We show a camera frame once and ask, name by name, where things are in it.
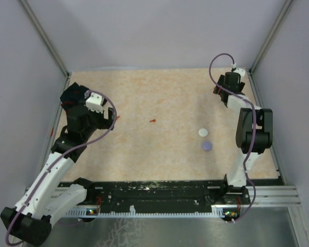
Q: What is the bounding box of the purple earbud case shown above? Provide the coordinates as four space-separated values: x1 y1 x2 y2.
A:
201 141 213 151

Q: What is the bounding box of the purple cable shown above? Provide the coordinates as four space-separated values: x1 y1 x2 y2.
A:
5 90 119 245
208 53 257 223

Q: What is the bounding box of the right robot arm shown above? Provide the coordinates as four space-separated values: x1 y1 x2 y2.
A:
213 72 273 204

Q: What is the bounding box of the black cloth pouch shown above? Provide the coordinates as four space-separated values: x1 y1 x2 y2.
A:
60 82 90 114

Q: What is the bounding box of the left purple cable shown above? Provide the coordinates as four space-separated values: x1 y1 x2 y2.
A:
5 90 119 245

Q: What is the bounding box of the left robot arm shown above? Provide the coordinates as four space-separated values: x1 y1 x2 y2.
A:
0 104 117 246

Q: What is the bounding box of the white earbud charging case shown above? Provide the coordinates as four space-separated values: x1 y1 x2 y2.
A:
198 128 209 137

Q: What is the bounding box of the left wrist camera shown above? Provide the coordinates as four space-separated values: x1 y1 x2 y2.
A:
84 90 105 113

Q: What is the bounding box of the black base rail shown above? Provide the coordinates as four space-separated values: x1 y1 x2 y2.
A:
81 180 250 214

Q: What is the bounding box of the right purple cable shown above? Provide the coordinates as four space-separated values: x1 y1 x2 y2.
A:
208 53 257 223

